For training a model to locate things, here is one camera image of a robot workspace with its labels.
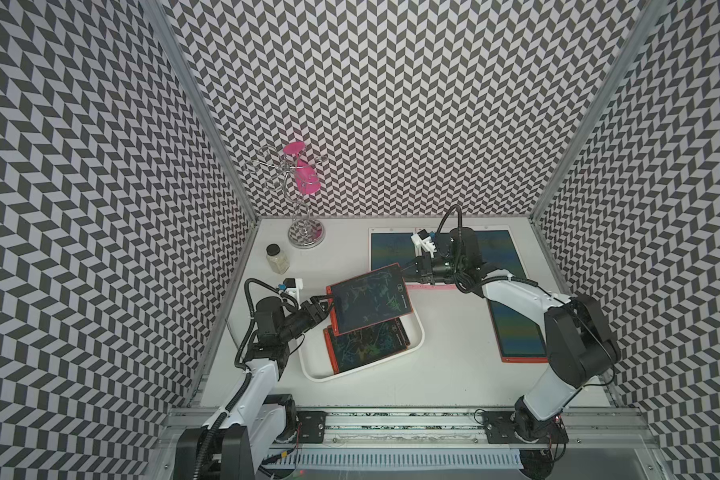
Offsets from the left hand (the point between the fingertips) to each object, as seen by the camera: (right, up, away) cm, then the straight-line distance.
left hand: (333, 302), depth 81 cm
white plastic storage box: (-5, -17, +1) cm, 17 cm away
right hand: (+18, +8, -3) cm, 20 cm away
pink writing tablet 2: (+57, +14, +26) cm, 64 cm away
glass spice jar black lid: (-21, +11, +16) cm, 29 cm away
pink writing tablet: (+17, +15, +31) cm, 38 cm away
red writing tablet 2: (+7, -14, +4) cm, 16 cm away
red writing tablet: (+10, +1, -3) cm, 10 cm away
